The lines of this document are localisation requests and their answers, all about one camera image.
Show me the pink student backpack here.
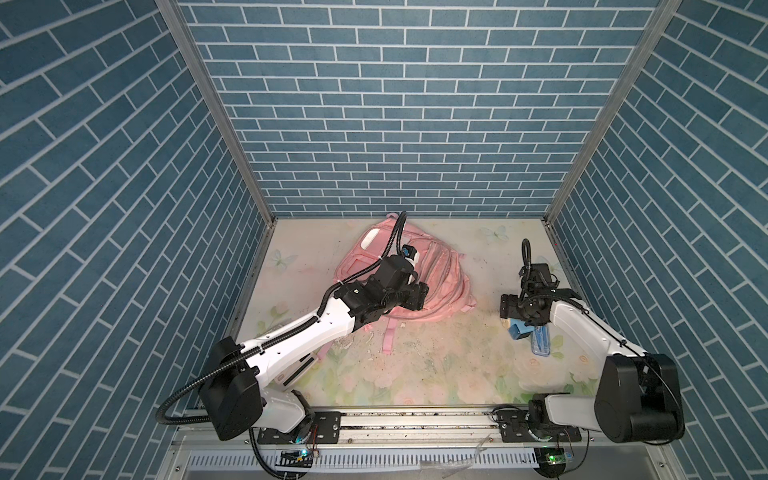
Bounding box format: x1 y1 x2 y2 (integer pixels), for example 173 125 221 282
334 214 476 354

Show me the white pink calculator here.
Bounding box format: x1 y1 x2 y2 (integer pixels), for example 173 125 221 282
275 353 318 390

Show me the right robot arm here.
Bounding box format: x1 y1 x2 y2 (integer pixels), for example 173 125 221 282
500 260 685 445

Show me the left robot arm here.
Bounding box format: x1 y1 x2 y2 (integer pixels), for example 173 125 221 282
198 254 429 443

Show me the blue box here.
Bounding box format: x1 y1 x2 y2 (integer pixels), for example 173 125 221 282
508 319 535 340

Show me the blue pencil case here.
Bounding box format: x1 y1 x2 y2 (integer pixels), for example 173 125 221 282
530 326 551 357

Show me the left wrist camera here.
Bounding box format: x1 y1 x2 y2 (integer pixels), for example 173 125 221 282
399 244 419 264

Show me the left black corrugated cable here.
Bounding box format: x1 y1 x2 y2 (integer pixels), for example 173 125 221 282
154 211 409 480

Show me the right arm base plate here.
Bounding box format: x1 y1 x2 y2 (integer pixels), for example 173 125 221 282
490 406 582 443

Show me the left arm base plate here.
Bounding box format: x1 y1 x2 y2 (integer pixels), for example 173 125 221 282
257 411 342 445

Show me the aluminium front rail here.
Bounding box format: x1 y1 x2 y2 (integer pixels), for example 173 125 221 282
157 405 685 480

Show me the right corner aluminium post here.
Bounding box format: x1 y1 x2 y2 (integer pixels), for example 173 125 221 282
543 0 681 228

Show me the corner aluminium post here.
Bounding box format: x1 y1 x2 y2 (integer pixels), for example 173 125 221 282
543 0 681 228
156 0 275 228

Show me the left corner aluminium post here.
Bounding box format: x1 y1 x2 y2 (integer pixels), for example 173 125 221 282
156 0 275 228

